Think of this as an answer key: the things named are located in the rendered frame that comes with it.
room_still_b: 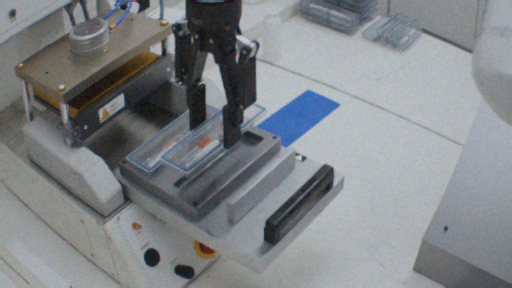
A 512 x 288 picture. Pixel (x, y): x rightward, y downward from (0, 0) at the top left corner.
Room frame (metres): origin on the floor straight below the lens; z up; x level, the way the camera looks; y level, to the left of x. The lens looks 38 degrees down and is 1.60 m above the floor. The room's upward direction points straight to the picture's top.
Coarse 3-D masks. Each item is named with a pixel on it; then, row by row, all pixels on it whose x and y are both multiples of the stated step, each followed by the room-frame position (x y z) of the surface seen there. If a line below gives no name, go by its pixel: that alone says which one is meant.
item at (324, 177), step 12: (324, 168) 0.70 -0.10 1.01; (312, 180) 0.67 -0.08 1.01; (324, 180) 0.68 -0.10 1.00; (300, 192) 0.65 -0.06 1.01; (312, 192) 0.65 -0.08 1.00; (288, 204) 0.63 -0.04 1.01; (300, 204) 0.63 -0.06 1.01; (276, 216) 0.60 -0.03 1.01; (288, 216) 0.61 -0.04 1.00; (264, 228) 0.59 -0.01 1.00; (276, 228) 0.59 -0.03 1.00; (264, 240) 0.59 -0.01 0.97; (276, 240) 0.59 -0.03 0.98
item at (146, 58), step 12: (132, 60) 0.93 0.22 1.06; (144, 60) 0.93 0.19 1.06; (156, 60) 0.94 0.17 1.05; (120, 72) 0.89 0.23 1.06; (132, 72) 0.89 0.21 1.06; (96, 84) 0.86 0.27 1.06; (108, 84) 0.85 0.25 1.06; (120, 84) 0.86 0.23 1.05; (36, 96) 0.88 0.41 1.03; (48, 96) 0.84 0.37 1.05; (84, 96) 0.82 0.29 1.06; (96, 96) 0.82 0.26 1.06; (48, 108) 0.85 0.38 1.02; (72, 108) 0.79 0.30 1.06; (84, 108) 0.79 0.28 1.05; (72, 120) 0.80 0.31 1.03
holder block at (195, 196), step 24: (240, 144) 0.79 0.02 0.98; (264, 144) 0.77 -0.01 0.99; (120, 168) 0.73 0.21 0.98; (168, 168) 0.72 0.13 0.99; (216, 168) 0.74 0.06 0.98; (240, 168) 0.72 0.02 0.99; (168, 192) 0.66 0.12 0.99; (192, 192) 0.68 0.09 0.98; (216, 192) 0.67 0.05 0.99; (192, 216) 0.64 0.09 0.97
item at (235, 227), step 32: (288, 160) 0.73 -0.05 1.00; (128, 192) 0.70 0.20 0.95; (256, 192) 0.67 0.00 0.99; (288, 192) 0.69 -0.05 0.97; (320, 192) 0.69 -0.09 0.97; (192, 224) 0.63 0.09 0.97; (224, 224) 0.63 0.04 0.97; (256, 224) 0.63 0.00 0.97; (288, 224) 0.63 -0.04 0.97; (256, 256) 0.56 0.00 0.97
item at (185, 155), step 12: (252, 108) 0.80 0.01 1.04; (264, 108) 0.80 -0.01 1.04; (216, 120) 0.77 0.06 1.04; (252, 120) 0.77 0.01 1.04; (192, 132) 0.74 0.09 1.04; (204, 132) 0.74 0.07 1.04; (216, 132) 0.74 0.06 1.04; (180, 144) 0.71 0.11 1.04; (192, 144) 0.71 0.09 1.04; (204, 144) 0.71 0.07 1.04; (216, 144) 0.71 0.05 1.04; (168, 156) 0.68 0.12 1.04; (180, 156) 0.68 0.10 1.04; (192, 156) 0.69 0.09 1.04; (204, 156) 0.69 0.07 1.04; (180, 168) 0.66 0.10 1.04; (192, 168) 0.66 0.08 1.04
